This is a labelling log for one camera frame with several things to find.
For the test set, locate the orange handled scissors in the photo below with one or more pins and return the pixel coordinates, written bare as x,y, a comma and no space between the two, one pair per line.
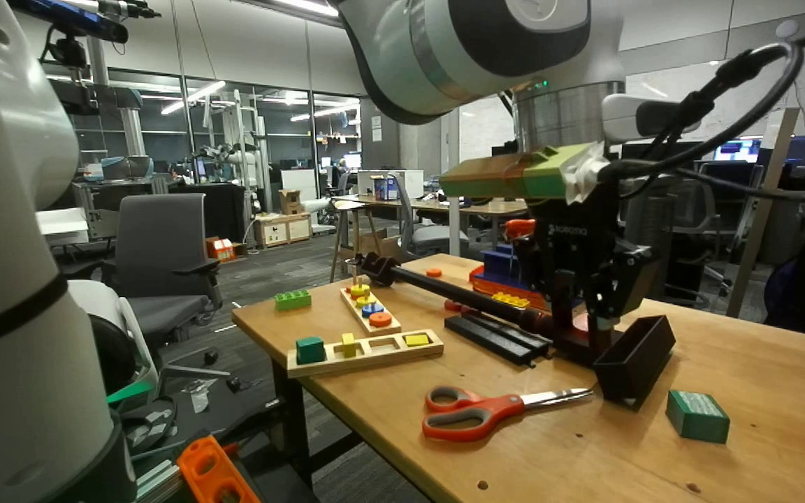
455,415

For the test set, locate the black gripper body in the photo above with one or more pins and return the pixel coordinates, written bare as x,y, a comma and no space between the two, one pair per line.
588,272

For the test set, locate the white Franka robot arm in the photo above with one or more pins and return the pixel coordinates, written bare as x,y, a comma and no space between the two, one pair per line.
429,56

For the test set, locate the orange plastic crate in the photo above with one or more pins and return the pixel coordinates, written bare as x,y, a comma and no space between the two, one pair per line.
211,472

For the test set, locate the green block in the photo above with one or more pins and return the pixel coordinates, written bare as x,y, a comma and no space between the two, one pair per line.
697,418

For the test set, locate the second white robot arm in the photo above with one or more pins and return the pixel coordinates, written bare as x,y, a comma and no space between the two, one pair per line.
58,443

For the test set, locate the grey office chair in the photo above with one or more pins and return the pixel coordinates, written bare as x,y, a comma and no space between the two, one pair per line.
162,270

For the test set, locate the black grooved tray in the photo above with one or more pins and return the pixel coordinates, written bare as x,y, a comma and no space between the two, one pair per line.
498,338

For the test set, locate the wrist camera with green tape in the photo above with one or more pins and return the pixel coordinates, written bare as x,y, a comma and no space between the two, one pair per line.
549,175

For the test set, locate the long black bar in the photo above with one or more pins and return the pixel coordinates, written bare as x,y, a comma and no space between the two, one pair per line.
380,270

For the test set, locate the black open box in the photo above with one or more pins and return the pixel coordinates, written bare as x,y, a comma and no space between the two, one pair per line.
631,365

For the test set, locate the green lego brick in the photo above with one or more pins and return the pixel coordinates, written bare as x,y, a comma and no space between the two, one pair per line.
290,299

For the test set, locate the yellow brick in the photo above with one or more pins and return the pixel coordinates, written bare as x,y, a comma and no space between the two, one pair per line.
511,299

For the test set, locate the wooden shape puzzle board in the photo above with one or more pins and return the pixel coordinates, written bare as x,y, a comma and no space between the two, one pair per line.
348,353

